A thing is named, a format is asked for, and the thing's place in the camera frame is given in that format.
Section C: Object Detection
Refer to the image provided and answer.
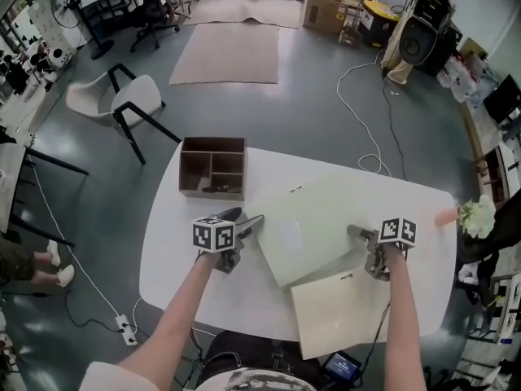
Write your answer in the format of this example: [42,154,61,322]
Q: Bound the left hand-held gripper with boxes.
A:
[191,206,266,275]

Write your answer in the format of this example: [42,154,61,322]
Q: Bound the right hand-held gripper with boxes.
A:
[346,217,418,281]

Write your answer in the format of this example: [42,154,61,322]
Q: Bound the light green box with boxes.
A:
[247,172,382,288]

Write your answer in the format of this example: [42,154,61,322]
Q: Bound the cream box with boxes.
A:
[290,258,408,361]

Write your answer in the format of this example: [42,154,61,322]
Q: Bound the person's left forearm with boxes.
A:
[117,253,217,382]

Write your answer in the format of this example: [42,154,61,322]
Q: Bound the person's right forearm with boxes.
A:
[382,242,422,391]

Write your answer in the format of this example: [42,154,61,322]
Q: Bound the brown wooden desk organizer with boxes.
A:
[177,136,247,202]

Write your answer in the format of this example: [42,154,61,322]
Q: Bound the pink vase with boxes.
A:
[434,208,462,226]

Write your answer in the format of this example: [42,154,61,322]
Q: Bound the white flower bouquet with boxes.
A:
[458,195,497,239]

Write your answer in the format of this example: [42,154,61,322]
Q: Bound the black mesh office chair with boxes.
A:
[455,189,521,301]

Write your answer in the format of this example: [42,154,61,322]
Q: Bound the person's black trousers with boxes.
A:
[203,330,327,382]

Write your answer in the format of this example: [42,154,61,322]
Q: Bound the black screen device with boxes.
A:
[321,351,362,384]

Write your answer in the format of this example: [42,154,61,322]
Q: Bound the white power strip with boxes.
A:
[115,314,139,346]

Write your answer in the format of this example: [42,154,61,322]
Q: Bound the person's patterned white shirt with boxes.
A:
[83,360,319,391]

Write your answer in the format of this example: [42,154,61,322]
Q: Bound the white shell chair black legs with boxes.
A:
[66,63,182,166]

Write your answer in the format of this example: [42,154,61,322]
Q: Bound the beige floor rug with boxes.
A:
[169,22,281,86]

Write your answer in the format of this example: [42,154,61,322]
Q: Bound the cluster of plastic jugs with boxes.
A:
[437,55,486,105]

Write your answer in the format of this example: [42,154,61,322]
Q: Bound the black monitor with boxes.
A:
[483,73,521,124]

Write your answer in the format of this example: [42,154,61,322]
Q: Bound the black speaker cabinet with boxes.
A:
[414,26,464,77]

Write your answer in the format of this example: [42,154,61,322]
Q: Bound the long tan door mat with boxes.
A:
[182,0,304,30]

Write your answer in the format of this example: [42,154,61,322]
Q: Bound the black bin yellow lid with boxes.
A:
[360,0,402,49]

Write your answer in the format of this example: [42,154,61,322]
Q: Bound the large cardboard box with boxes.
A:
[301,0,348,34]

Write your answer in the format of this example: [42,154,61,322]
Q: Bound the grey side table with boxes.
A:
[0,140,90,248]

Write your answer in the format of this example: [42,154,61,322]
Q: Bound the white floor cable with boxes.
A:
[336,49,392,177]

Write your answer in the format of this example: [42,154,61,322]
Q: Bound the white power strip cable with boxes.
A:
[25,152,124,318]

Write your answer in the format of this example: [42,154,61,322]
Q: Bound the black pedestal fan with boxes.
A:
[52,0,116,60]

